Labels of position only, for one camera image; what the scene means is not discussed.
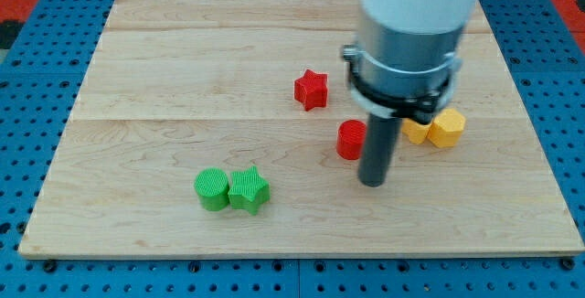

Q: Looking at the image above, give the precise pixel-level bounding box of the yellow block behind rod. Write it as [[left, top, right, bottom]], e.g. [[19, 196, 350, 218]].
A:
[[401, 119, 431, 144]]

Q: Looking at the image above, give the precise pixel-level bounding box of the light wooden board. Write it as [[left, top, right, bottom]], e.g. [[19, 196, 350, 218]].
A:
[[18, 0, 584, 260]]

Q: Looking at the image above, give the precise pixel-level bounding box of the green star block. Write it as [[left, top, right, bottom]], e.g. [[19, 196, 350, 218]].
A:
[[228, 165, 271, 216]]

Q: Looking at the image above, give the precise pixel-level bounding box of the red cylinder block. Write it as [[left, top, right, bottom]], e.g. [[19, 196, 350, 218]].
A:
[[336, 120, 367, 160]]

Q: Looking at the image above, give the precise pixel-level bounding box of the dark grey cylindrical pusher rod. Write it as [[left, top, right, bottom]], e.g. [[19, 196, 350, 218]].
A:
[[357, 114, 402, 187]]

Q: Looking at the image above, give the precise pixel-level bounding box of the green cylinder block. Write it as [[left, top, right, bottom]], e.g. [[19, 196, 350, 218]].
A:
[[194, 167, 229, 211]]

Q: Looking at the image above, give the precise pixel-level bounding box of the yellow hexagon block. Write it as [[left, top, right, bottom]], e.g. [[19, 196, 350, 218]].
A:
[[427, 108, 466, 148]]

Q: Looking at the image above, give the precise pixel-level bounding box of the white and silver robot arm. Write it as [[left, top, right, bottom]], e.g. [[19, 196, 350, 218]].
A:
[[343, 0, 476, 124]]

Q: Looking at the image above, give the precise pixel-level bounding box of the red star block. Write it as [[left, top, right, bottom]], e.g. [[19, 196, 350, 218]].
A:
[[293, 69, 328, 112]]

